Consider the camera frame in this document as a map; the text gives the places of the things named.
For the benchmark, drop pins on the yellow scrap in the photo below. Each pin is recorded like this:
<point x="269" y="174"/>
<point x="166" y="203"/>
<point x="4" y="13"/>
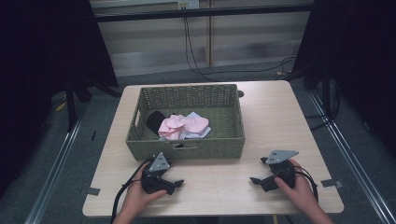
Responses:
<point x="60" y="106"/>

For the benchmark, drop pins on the green woven basket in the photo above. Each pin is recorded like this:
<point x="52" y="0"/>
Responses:
<point x="218" y="146"/>

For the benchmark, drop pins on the black metal stand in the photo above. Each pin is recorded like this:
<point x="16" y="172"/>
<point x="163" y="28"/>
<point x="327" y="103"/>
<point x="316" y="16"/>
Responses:
<point x="71" y="105"/>

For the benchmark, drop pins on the aluminium floor rail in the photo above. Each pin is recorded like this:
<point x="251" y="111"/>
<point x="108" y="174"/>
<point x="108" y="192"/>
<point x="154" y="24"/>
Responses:
<point x="53" y="174"/>
<point x="358" y="168"/>

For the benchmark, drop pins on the grey tape strip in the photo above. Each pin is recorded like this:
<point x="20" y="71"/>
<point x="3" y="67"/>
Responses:
<point x="93" y="191"/>
<point x="332" y="183"/>

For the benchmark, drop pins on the white cloth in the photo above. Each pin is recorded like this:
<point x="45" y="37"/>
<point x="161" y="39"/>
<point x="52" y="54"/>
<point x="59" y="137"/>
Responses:
<point x="201" y="134"/>

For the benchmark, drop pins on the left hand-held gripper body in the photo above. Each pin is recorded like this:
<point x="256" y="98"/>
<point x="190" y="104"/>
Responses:
<point x="157" y="174"/>

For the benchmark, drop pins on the pink cloth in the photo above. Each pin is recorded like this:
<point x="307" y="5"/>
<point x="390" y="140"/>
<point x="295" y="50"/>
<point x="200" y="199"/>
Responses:
<point x="183" y="124"/>

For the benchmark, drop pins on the black horizontal frame bar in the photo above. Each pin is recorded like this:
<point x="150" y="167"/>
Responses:
<point x="202" y="13"/>

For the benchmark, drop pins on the person's left hand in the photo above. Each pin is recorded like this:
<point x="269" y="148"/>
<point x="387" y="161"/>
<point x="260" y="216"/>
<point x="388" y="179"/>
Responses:
<point x="138" y="194"/>

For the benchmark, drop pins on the small dark round knob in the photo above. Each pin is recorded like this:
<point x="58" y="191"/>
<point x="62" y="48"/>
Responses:
<point x="241" y="93"/>

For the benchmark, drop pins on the person's right hand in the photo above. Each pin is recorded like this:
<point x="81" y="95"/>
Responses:
<point x="299" y="193"/>

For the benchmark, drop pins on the white wall socket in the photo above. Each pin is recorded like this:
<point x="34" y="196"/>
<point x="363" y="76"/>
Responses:
<point x="188" y="4"/>

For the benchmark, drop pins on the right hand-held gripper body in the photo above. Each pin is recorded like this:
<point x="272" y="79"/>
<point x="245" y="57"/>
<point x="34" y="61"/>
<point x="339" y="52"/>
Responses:
<point x="281" y="169"/>

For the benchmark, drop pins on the black curtain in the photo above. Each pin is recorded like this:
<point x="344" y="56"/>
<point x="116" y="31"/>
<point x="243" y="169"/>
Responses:
<point x="46" y="77"/>
<point x="364" y="68"/>

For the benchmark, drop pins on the black cloth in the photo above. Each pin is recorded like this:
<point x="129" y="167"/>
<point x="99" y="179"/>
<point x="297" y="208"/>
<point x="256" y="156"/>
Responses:
<point x="154" y="121"/>

